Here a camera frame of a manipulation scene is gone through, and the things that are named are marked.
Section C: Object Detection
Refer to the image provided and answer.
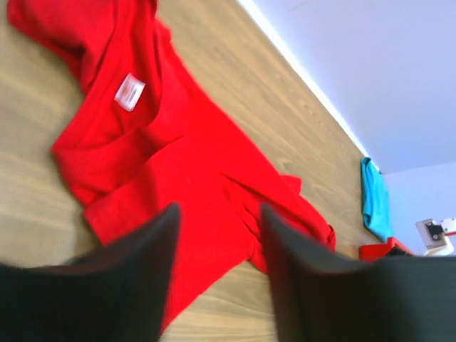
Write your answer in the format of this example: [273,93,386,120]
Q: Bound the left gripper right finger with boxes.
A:
[261,205,455,341]

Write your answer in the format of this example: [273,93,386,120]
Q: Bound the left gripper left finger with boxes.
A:
[1,204,180,341]

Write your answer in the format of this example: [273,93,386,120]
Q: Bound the red t-shirt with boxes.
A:
[6,0,337,274]

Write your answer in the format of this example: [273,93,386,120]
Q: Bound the red plastic bin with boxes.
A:
[359,237,413,262]

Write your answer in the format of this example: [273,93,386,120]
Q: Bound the folded blue t-shirt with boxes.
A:
[361,157,393,242]

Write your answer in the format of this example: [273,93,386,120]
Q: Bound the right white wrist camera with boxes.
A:
[415,218,455,257]

